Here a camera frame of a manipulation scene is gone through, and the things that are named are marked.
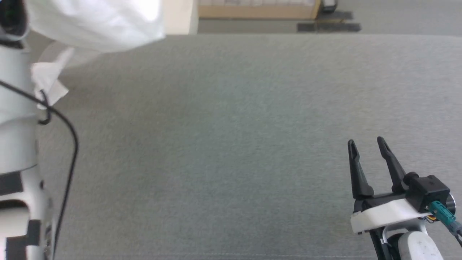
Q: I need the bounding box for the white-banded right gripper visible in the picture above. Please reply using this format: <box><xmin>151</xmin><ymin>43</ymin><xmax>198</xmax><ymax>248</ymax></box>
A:
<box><xmin>348</xmin><ymin>136</ymin><xmax>432</xmax><ymax>235</ymax></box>

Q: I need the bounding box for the white garment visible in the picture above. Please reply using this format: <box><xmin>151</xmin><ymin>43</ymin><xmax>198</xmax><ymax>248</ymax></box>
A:
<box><xmin>26</xmin><ymin>0</ymin><xmax>166</xmax><ymax>109</ymax></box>

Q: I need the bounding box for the long black floor mat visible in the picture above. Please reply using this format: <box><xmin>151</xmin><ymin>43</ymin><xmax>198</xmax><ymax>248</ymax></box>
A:
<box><xmin>297</xmin><ymin>23</ymin><xmax>362</xmax><ymax>33</ymax></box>

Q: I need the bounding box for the wood-framed grid panel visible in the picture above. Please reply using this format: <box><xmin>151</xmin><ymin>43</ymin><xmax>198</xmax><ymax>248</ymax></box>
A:
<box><xmin>198</xmin><ymin>0</ymin><xmax>322</xmax><ymax>20</ymax></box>

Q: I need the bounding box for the white box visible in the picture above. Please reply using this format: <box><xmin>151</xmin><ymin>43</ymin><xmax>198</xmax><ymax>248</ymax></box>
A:
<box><xmin>161</xmin><ymin>0</ymin><xmax>199</xmax><ymax>35</ymax></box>

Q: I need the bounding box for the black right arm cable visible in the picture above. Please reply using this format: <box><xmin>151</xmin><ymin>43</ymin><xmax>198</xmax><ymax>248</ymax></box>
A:
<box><xmin>428</xmin><ymin>200</ymin><xmax>462</xmax><ymax>239</ymax></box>

